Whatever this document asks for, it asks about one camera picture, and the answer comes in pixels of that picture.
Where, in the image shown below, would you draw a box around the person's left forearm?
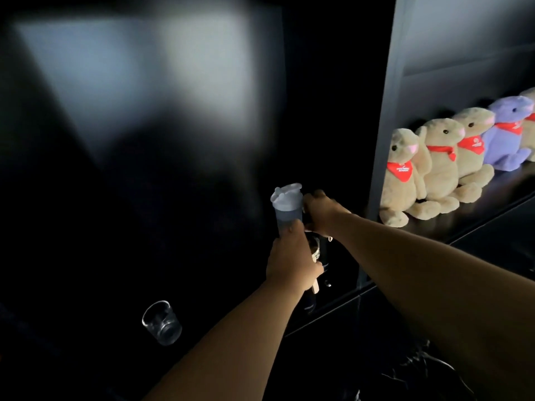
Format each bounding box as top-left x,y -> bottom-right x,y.
144,278 -> 306,401

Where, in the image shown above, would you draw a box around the person's right forearm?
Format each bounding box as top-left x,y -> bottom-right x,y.
333,212 -> 535,401

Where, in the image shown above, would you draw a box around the tangle of dark cables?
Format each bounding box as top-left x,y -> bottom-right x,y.
376,340 -> 473,401

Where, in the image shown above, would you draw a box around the red toy neckerchief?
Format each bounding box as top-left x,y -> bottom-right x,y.
457,135 -> 486,156
386,161 -> 414,183
426,145 -> 457,162
494,121 -> 524,136

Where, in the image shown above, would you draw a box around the purple plush animal toy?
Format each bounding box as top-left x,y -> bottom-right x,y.
481,95 -> 535,172

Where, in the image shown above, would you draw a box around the beige plush animal toy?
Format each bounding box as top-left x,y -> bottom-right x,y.
415,118 -> 482,214
519,87 -> 535,163
451,107 -> 496,189
379,128 -> 442,228

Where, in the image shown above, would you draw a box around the person's right hand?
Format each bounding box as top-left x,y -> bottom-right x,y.
303,189 -> 352,238

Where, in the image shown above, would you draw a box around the black shelf unit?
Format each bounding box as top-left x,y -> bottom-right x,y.
357,0 -> 535,290

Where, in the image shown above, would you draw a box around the clear drinking glass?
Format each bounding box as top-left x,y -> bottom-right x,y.
141,300 -> 183,346

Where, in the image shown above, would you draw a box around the shaker bottle with grey lid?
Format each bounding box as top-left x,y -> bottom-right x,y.
270,183 -> 304,238

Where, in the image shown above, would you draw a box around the black coffee maker metal trim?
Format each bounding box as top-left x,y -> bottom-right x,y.
304,231 -> 333,314

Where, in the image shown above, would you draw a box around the person's left hand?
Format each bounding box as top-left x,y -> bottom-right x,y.
266,219 -> 325,293

